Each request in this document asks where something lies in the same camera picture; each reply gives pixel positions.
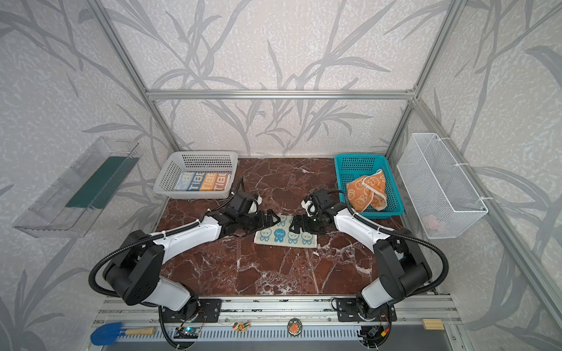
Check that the small wooden block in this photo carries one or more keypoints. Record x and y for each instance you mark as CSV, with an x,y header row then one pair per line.
x,y
433,324

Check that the blue toy shovel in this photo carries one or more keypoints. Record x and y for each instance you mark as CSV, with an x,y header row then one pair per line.
x,y
107,334

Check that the pink object in wire basket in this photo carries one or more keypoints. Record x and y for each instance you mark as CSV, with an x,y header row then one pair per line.
x,y
432,223

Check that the clear acrylic wall shelf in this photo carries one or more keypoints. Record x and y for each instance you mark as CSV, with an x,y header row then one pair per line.
x,y
70,207

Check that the round orange green badge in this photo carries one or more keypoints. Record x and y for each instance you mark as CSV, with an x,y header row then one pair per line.
x,y
294,327

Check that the teal perforated plastic basket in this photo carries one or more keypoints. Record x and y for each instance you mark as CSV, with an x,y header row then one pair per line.
x,y
374,170

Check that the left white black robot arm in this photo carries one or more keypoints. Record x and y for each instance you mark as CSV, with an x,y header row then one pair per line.
x,y
133,271

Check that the small orange green sticker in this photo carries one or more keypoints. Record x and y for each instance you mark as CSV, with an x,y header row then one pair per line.
x,y
242,326

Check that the orange patterned towel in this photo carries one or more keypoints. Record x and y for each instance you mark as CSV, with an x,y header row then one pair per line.
x,y
366,191

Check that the striped rabbit print towel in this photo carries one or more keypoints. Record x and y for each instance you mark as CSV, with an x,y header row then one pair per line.
x,y
202,182

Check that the bear print towel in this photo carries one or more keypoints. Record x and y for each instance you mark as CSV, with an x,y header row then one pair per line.
x,y
280,236

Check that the white wire mesh basket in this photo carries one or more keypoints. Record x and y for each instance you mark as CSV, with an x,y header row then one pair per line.
x,y
437,185

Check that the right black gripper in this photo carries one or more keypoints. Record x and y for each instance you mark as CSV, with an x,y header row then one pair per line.
x,y
309,221

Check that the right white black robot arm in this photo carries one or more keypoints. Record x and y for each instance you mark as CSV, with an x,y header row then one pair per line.
x,y
403,270

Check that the left green circuit board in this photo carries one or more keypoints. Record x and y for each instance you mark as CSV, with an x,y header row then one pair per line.
x,y
186,332

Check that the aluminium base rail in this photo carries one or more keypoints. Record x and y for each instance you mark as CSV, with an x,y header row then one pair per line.
x,y
324,318

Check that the white perforated plastic basket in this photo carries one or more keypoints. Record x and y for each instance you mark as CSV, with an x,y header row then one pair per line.
x,y
202,161

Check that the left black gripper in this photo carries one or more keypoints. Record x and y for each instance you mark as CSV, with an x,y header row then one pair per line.
x,y
255,221

